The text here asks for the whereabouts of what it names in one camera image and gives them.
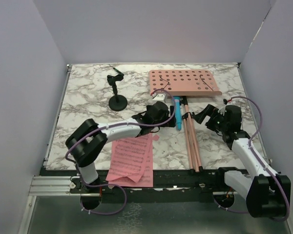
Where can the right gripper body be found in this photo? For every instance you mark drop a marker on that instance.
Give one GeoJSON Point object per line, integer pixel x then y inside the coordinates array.
{"type": "Point", "coordinates": [225, 125]}

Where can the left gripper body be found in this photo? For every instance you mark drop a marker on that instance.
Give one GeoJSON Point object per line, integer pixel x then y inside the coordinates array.
{"type": "Point", "coordinates": [163, 118]}

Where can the pink music stand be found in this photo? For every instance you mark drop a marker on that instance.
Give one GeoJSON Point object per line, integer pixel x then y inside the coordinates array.
{"type": "Point", "coordinates": [187, 84]}

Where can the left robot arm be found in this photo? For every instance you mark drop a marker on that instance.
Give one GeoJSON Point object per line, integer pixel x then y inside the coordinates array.
{"type": "Point", "coordinates": [86, 143]}

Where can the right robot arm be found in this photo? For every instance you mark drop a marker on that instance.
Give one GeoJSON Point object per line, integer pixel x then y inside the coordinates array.
{"type": "Point", "coordinates": [266, 192]}

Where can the blue toy microphone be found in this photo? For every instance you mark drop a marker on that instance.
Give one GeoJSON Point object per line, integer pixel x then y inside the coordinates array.
{"type": "Point", "coordinates": [178, 115]}

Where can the black microphone stand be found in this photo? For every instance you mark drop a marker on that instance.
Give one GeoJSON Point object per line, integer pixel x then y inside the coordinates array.
{"type": "Point", "coordinates": [116, 102]}

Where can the pink sheet music pages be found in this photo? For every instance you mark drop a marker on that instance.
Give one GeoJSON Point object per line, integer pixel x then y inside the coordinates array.
{"type": "Point", "coordinates": [132, 162]}

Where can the green black pen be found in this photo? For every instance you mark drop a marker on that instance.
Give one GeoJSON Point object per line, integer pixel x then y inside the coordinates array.
{"type": "Point", "coordinates": [116, 70]}

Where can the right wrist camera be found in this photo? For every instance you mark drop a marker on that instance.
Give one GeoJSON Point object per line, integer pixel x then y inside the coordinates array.
{"type": "Point", "coordinates": [222, 110]}

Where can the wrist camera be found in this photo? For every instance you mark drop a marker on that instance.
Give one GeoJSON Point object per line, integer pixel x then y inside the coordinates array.
{"type": "Point", "coordinates": [159, 97]}
{"type": "Point", "coordinates": [222, 110]}

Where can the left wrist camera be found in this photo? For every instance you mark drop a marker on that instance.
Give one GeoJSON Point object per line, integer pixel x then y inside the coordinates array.
{"type": "Point", "coordinates": [159, 97]}

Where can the aluminium rail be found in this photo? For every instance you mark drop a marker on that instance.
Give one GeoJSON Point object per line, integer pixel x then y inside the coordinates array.
{"type": "Point", "coordinates": [58, 186]}

